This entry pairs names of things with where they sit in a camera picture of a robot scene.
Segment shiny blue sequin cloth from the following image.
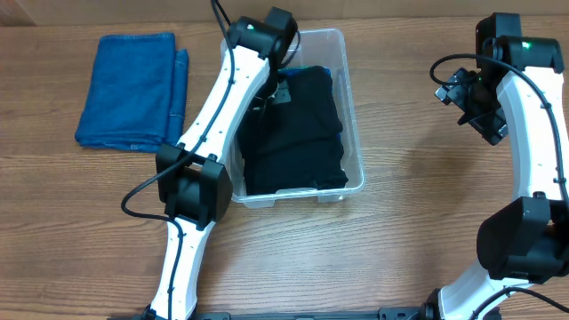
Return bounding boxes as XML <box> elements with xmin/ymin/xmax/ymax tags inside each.
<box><xmin>277</xmin><ymin>66</ymin><xmax>343</xmax><ymax>142</ymax></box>

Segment black cloth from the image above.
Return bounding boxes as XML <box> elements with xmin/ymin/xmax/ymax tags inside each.
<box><xmin>244</xmin><ymin>136</ymin><xmax>349</xmax><ymax>196</ymax></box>
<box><xmin>238</xmin><ymin>66</ymin><xmax>343</xmax><ymax>158</ymax></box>

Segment clear plastic storage bin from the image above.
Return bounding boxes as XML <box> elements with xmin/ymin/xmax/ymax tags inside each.
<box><xmin>227</xmin><ymin>28</ymin><xmax>365</xmax><ymax>209</ymax></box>

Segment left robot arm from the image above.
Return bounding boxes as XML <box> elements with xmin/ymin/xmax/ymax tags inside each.
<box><xmin>142</xmin><ymin>7</ymin><xmax>298</xmax><ymax>319</ymax></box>

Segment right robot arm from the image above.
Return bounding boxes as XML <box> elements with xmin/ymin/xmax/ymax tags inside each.
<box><xmin>416</xmin><ymin>12</ymin><xmax>568</xmax><ymax>319</ymax></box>

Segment folded blue denim jeans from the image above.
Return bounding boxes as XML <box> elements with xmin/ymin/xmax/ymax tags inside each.
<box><xmin>75</xmin><ymin>32</ymin><xmax>189</xmax><ymax>153</ymax></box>

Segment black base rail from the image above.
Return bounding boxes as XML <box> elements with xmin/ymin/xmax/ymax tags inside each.
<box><xmin>188</xmin><ymin>307</ymin><xmax>421</xmax><ymax>320</ymax></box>

